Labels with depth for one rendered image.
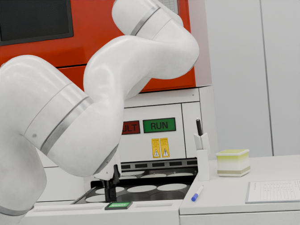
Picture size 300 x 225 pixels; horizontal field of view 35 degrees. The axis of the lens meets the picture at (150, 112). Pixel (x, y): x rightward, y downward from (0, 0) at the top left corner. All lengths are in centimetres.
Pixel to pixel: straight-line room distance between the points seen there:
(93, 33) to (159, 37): 68
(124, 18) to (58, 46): 71
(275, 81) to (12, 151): 249
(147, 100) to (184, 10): 34
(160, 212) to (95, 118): 41
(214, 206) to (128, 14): 46
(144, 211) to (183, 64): 34
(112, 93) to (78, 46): 91
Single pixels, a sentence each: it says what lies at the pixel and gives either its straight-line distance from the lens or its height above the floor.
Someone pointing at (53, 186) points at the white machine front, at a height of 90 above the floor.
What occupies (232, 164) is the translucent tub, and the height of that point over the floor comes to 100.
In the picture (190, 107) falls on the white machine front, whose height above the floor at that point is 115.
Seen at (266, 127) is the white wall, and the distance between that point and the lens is 318.
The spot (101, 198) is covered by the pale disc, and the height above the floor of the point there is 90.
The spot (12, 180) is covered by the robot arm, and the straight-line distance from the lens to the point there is 83.
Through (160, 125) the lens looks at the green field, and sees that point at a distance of 171.
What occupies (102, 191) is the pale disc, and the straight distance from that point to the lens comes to 168.
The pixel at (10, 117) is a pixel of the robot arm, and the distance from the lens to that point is 78.
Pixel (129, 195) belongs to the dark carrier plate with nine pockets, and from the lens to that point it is 156.
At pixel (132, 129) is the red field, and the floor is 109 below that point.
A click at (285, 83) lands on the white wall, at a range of 317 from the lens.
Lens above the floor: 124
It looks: 3 degrees down
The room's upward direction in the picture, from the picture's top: 6 degrees counter-clockwise
